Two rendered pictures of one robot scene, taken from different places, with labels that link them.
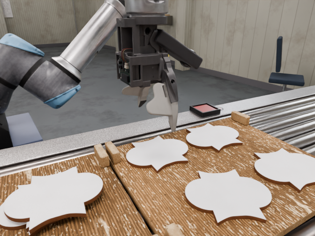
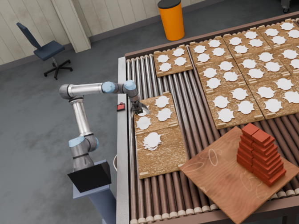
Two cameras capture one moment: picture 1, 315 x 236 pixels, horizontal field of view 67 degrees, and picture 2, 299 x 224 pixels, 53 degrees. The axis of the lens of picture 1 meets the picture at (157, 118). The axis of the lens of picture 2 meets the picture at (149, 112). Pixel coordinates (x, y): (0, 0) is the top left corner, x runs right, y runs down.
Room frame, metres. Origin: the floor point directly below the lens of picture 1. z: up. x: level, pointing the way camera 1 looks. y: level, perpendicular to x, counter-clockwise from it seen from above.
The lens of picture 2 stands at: (-0.62, 1.43, 2.60)
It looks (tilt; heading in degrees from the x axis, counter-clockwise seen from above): 41 degrees down; 305
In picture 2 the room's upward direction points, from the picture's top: 18 degrees counter-clockwise
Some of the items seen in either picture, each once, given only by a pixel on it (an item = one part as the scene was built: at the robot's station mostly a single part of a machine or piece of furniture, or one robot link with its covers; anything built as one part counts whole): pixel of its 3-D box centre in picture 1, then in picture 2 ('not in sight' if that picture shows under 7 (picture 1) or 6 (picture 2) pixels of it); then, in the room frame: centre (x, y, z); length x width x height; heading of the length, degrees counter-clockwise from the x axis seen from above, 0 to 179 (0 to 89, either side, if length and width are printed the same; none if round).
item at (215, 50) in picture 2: not in sight; (209, 50); (0.20, -1.06, 0.94); 0.41 x 0.35 x 0.04; 116
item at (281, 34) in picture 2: not in sight; (282, 33); (-0.44, -1.38, 0.94); 0.41 x 0.35 x 0.04; 118
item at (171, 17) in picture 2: not in sight; (172, 19); (1.38, -2.91, 0.31); 0.38 x 0.38 x 0.62
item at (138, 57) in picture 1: (144, 51); (136, 105); (0.45, 0.02, 1.16); 0.09 x 0.08 x 0.12; 119
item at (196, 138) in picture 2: not in sight; (188, 107); (0.17, -0.27, 0.90); 1.95 x 0.05 x 0.05; 117
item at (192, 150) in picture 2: not in sight; (182, 109); (0.22, -0.25, 0.90); 1.95 x 0.05 x 0.05; 117
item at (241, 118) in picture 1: (240, 117); not in sight; (0.64, -0.24, 0.95); 0.06 x 0.02 x 0.03; 29
